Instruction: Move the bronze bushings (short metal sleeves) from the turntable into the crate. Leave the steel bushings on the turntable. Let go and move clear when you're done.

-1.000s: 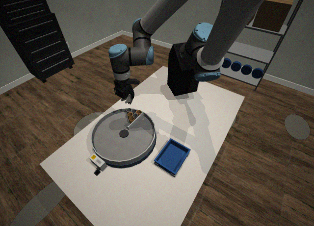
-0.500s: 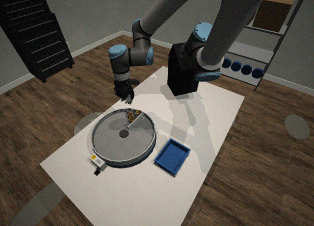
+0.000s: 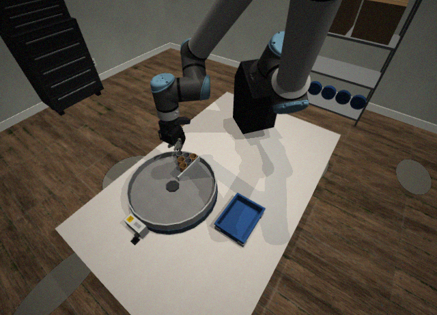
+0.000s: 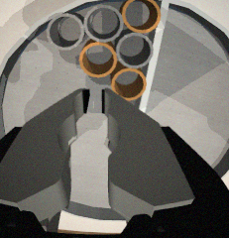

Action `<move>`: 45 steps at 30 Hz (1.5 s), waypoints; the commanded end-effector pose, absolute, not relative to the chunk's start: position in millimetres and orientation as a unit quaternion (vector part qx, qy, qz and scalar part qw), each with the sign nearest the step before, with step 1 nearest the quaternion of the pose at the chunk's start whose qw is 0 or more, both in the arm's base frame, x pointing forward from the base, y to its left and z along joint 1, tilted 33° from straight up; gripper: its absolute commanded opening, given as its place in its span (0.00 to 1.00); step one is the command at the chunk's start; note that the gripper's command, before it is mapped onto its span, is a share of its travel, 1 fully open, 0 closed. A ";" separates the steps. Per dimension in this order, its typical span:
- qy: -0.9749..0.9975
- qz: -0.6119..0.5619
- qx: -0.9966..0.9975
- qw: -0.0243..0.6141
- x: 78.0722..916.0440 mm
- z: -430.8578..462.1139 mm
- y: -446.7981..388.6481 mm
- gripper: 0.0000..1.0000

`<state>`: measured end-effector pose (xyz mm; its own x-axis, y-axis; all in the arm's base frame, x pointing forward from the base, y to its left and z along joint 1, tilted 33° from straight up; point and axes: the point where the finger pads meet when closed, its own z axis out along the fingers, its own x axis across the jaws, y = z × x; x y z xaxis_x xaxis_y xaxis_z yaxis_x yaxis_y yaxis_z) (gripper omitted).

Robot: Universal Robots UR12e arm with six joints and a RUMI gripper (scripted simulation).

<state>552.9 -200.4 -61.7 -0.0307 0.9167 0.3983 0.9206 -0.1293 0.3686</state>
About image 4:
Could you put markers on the bronze bushing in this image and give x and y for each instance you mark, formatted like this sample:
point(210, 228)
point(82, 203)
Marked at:
point(93, 69)
point(130, 91)
point(154, 17)

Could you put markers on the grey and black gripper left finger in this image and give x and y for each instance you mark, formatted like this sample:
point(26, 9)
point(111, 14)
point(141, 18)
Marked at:
point(35, 162)

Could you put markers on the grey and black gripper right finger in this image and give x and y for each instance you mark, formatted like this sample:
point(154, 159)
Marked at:
point(154, 171)

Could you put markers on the grey metal ring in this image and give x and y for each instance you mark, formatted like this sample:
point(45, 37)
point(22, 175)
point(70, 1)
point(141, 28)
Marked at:
point(139, 60)
point(54, 37)
point(103, 38)

